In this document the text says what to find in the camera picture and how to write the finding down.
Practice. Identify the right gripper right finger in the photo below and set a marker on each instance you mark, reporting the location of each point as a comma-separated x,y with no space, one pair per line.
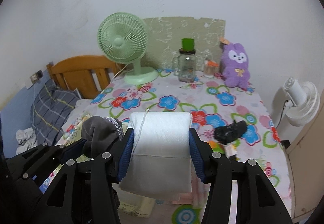
257,199

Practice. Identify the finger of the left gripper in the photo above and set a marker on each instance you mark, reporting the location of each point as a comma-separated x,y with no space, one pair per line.
73,147

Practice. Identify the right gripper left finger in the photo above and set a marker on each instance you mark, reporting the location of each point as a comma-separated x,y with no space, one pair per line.
83,192

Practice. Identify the grey sock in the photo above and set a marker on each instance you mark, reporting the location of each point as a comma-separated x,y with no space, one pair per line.
100,134

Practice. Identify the yellow cartoon tissue pack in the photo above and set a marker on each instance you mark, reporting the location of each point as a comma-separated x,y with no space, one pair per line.
228,150

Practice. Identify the black plastic bag bundle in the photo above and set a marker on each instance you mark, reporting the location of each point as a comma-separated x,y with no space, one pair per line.
230,133

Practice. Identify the white towel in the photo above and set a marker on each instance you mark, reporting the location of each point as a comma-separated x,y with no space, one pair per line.
160,165

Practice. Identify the white crumpled cloth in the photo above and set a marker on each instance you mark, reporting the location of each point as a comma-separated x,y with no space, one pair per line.
26,140

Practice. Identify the grey plaid pillow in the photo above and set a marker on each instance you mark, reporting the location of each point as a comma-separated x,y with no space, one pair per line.
49,112

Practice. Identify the yellow fabric storage box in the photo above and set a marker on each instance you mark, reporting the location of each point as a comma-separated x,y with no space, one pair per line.
133,205

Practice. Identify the beige door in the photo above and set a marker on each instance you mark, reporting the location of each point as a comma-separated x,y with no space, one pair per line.
306,150

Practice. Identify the wooden bed headboard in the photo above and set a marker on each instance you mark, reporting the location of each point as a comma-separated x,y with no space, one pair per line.
88,74

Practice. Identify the floral tablecloth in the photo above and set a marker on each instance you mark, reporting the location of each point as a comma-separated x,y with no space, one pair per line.
211,104

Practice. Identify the white standing fan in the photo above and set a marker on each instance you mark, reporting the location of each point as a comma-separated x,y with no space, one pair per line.
302,103

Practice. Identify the green desk fan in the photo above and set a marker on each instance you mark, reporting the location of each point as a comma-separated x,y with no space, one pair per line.
123,38

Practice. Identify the toothpick jar orange lid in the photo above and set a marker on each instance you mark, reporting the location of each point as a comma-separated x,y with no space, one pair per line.
210,68

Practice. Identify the purple plush bunny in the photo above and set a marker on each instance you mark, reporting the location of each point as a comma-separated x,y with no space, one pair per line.
234,63

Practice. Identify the glass jar with green lid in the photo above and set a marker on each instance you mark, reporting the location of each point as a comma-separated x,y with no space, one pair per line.
185,64

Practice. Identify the green patterned board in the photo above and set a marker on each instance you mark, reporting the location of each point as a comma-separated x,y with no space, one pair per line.
165,36

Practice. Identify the wall power socket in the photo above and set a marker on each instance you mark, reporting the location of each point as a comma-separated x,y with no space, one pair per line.
36,76

